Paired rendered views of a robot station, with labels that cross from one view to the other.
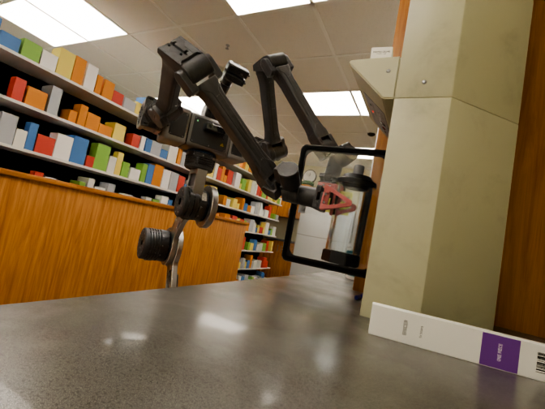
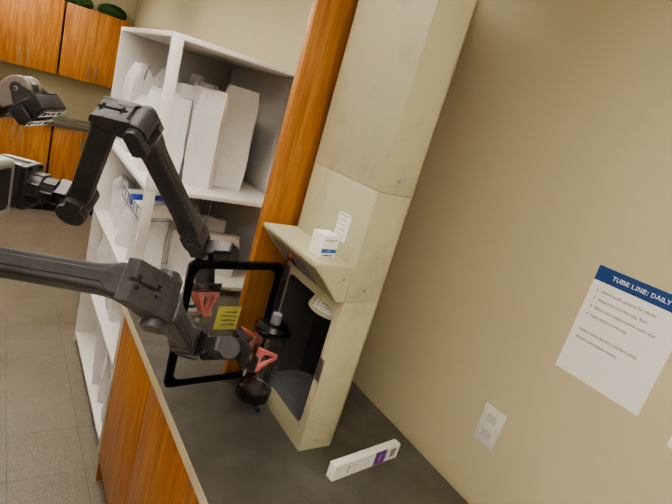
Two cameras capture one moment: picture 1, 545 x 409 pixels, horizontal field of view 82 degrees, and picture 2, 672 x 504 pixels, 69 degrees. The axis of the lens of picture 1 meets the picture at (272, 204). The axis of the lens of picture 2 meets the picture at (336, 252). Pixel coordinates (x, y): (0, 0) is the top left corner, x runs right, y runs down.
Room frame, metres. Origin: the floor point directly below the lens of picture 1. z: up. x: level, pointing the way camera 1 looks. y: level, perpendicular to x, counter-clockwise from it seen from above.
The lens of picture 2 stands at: (0.19, 0.88, 1.86)
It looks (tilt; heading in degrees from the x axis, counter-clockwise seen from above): 15 degrees down; 296
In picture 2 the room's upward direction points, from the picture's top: 17 degrees clockwise
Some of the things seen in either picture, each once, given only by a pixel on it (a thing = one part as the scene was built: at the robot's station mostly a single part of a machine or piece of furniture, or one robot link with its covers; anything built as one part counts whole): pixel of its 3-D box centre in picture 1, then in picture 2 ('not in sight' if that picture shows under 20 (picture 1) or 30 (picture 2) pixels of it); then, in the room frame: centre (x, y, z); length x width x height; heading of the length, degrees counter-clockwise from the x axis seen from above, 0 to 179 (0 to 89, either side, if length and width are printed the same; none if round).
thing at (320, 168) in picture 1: (336, 207); (225, 323); (1.00, -0.20, 1.19); 0.30 x 0.01 x 0.40; 68
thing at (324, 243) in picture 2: (380, 64); (324, 243); (0.76, -0.20, 1.54); 0.05 x 0.05 x 0.06; 68
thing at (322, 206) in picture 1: (334, 200); (260, 354); (0.83, -0.16, 1.19); 0.09 x 0.07 x 0.07; 66
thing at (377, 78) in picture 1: (379, 108); (301, 259); (0.83, -0.24, 1.46); 0.32 x 0.12 x 0.10; 153
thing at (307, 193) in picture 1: (312, 197); (232, 348); (0.89, -0.11, 1.19); 0.10 x 0.07 x 0.07; 156
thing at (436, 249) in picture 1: (448, 160); (341, 304); (0.75, -0.40, 1.33); 0.32 x 0.25 x 0.77; 153
